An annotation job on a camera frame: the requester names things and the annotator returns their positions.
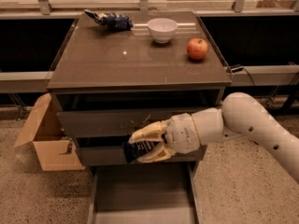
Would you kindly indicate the grey drawer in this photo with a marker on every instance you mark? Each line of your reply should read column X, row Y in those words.
column 114, row 155
column 118, row 122
column 159, row 193

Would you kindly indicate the grey drawer cabinet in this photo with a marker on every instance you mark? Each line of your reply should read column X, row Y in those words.
column 104, row 70

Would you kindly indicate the bottom grey drawer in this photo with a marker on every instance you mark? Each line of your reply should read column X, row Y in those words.
column 159, row 193

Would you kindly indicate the open cardboard box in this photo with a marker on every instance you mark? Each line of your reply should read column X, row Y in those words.
column 54, row 150

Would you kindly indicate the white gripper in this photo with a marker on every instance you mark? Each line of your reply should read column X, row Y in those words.
column 181, row 133

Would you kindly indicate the dark blueberry rxbar wrapper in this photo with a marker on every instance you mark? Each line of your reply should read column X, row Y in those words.
column 136, row 150

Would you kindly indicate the red apple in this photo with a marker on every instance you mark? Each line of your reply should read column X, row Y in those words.
column 197, row 48

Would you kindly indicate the white bowl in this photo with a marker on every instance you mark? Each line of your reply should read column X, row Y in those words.
column 162, row 30

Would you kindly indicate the middle grey drawer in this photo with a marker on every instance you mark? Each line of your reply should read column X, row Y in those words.
column 114, row 155

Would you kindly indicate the top grey drawer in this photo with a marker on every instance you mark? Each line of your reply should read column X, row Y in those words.
column 118, row 122

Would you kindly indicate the blue chip bag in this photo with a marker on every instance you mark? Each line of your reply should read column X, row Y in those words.
column 112, row 20

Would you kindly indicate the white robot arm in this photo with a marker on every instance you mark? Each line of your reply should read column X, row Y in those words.
column 269, row 134

